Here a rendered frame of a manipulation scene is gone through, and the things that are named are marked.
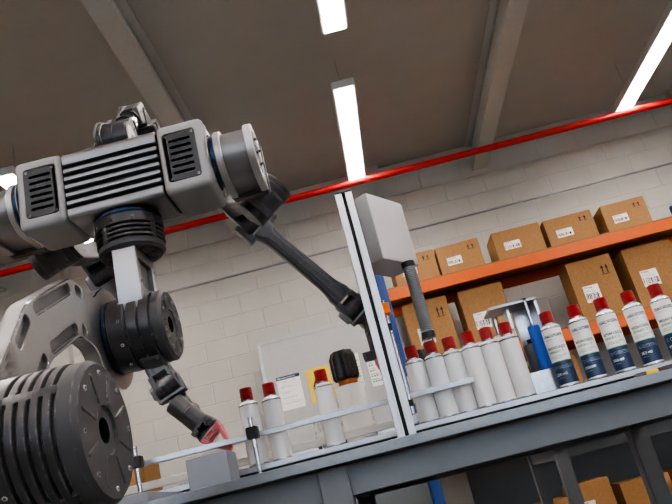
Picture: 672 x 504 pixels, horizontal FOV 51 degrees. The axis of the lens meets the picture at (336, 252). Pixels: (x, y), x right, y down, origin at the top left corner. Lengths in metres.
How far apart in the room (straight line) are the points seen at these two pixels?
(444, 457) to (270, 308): 5.25
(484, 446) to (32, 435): 0.90
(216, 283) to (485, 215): 2.62
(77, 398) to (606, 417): 1.03
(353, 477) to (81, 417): 0.74
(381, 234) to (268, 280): 4.90
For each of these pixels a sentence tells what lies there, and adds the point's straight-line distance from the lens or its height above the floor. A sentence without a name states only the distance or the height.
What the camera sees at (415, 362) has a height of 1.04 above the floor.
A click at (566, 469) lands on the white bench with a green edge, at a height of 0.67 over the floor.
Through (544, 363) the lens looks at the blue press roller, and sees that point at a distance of 1.99.
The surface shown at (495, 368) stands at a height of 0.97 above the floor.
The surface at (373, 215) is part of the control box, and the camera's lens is 1.85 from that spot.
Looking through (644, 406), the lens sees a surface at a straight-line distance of 1.55.
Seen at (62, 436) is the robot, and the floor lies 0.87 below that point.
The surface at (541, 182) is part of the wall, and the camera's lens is 7.05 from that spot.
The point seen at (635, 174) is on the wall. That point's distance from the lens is 7.29.
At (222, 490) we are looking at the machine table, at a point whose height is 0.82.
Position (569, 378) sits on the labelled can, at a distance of 1.94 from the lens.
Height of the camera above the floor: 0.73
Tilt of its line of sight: 20 degrees up
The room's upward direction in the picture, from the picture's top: 14 degrees counter-clockwise
